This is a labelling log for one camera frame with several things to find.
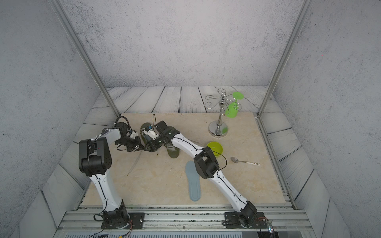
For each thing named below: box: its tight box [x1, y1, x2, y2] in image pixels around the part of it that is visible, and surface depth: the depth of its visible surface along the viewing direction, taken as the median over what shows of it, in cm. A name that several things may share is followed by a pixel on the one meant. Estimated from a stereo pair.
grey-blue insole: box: [185, 160, 201, 202], surface depth 86 cm
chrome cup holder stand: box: [204, 87, 243, 138], surface depth 104 cm
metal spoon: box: [230, 157, 261, 167], surface depth 95 cm
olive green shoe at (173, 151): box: [166, 146, 181, 159], surface depth 97 cm
